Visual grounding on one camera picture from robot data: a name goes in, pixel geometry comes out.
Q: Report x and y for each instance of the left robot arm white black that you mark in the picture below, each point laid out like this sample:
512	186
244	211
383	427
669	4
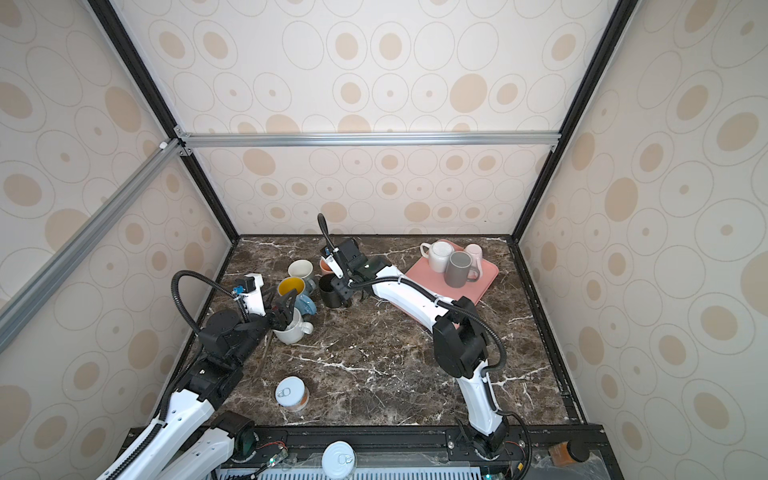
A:
183	441

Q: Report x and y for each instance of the brown bottle on rail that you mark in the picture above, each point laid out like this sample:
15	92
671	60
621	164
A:
568	453

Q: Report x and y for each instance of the left aluminium crossbar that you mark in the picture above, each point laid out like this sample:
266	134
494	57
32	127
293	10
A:
17	313

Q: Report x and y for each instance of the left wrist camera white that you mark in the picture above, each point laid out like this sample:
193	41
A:
247	292

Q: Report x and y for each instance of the grey mug white interior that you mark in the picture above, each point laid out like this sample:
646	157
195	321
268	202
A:
304	270

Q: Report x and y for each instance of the back aluminium crossbar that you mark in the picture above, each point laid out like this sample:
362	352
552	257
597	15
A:
370	139

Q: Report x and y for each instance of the cream and pink mug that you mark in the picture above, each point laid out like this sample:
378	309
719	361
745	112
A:
325	269

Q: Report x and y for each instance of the grey mug handle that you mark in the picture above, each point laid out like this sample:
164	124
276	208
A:
459	271

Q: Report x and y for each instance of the white can on rail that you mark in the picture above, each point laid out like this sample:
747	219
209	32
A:
338	461

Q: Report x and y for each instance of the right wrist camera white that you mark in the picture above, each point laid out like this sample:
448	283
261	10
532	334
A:
334	266

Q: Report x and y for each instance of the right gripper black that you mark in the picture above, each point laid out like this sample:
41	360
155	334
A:
337	284

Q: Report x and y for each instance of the blue butterfly mug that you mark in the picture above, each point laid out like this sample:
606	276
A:
303	303

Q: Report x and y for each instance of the orange label tin can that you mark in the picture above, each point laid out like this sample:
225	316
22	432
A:
292	394

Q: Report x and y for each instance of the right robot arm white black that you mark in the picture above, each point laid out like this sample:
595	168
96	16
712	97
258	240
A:
464	346

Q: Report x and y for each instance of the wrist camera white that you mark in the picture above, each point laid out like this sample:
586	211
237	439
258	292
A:
247	292
334	266

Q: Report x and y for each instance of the aluminium crossbar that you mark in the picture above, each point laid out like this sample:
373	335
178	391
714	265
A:
370	139
17	313

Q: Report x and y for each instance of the cream speckled mug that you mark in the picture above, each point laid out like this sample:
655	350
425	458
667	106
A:
296	330

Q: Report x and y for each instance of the black mug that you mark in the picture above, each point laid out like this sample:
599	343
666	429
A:
329	296

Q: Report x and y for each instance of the pink plastic tray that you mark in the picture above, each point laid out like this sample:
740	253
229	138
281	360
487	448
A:
422	274

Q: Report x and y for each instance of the pale pink mug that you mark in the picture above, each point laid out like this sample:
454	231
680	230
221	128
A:
476	254

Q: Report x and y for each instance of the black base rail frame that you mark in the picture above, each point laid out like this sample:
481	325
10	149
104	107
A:
436	452

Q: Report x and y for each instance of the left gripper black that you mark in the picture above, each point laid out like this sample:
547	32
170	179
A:
280	316

